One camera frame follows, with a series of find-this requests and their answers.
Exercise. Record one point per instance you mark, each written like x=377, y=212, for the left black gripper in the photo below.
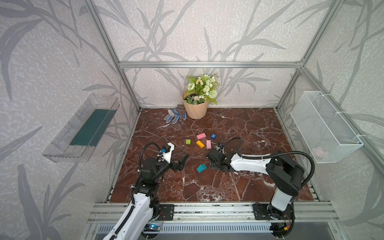
x=175, y=165

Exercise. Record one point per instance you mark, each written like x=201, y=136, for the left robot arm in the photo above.
x=144, y=204

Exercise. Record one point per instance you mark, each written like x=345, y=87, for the left green circuit board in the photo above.
x=152, y=227

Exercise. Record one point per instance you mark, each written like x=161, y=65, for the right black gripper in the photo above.
x=212, y=156

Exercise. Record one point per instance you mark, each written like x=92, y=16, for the pink object in basket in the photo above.
x=318, y=152

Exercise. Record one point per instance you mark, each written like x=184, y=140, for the beige flower pot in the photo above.
x=194, y=111

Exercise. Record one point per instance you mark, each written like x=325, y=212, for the blue dotted work glove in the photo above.
x=174, y=115

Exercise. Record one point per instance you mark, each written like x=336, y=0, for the teal wedge block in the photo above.
x=201, y=168

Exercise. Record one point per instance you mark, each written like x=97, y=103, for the white wire basket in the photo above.
x=321, y=125

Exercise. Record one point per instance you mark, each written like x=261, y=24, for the pink block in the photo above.
x=208, y=144
x=201, y=136

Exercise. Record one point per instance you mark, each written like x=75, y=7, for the clear plastic wall shelf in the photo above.
x=77, y=141

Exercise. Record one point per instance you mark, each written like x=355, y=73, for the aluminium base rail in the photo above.
x=226, y=217

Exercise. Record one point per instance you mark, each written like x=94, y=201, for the orange rectangular block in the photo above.
x=200, y=144

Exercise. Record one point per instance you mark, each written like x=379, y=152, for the aluminium cage frame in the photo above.
x=300, y=66

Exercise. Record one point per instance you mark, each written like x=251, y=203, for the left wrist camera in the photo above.
x=166, y=152

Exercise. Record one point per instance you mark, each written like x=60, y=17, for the green artificial plant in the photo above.
x=202, y=89

